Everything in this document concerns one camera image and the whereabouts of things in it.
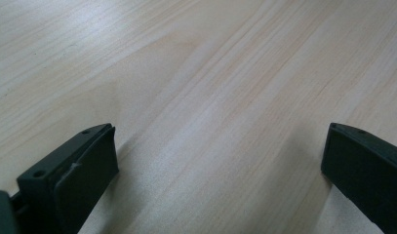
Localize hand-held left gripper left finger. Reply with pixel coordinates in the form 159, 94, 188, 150
16, 122, 120, 234

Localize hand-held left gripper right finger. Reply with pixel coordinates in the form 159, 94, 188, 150
320, 122, 397, 234

